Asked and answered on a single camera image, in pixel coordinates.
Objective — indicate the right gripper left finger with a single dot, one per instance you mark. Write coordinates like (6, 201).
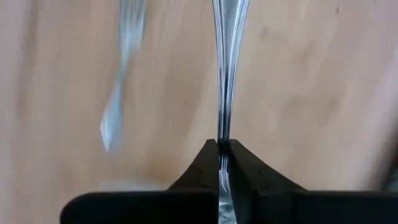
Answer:
(202, 174)

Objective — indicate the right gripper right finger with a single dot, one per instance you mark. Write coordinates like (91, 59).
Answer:
(252, 174)

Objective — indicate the silver spoon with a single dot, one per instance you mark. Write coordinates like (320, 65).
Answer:
(228, 62)

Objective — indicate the silver fork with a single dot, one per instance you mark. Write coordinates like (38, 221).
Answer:
(124, 62)

